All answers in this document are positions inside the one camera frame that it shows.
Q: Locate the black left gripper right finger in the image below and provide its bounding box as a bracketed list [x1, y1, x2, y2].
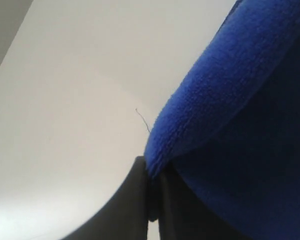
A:
[158, 167, 230, 240]

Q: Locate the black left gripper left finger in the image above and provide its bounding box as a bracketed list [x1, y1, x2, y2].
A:
[64, 156, 148, 240]

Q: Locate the blue microfibre cloth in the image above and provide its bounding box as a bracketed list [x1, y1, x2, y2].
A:
[144, 0, 300, 240]

